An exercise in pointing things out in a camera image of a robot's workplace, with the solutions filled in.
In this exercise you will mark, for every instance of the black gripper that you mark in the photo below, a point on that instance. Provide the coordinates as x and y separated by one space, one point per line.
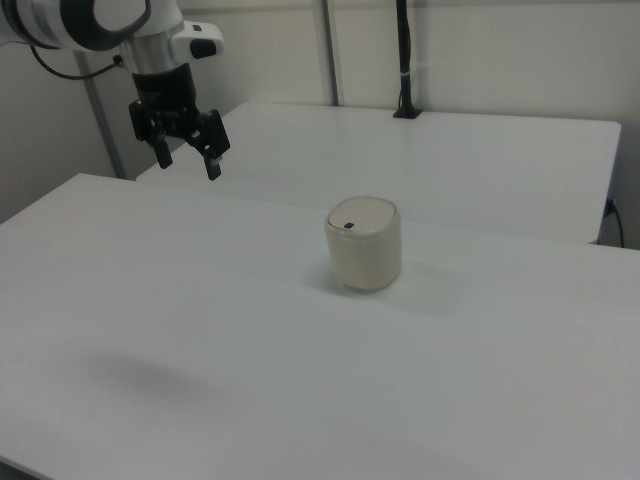
162 90

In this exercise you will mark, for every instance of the cream trash bin lid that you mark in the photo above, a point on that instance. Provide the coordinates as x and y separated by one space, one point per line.
367 212

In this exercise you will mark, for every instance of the cream plastic trash bin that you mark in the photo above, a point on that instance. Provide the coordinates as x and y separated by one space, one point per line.
364 262

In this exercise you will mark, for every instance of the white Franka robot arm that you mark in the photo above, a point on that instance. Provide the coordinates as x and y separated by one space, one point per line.
75 20

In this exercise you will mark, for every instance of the black pole with clamp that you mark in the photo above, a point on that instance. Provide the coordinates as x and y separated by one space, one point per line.
406 50

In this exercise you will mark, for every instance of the white side table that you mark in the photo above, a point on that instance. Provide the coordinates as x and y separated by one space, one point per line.
425 165

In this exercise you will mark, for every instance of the aluminium frame post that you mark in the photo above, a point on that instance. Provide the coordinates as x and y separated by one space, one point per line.
102 125
332 50

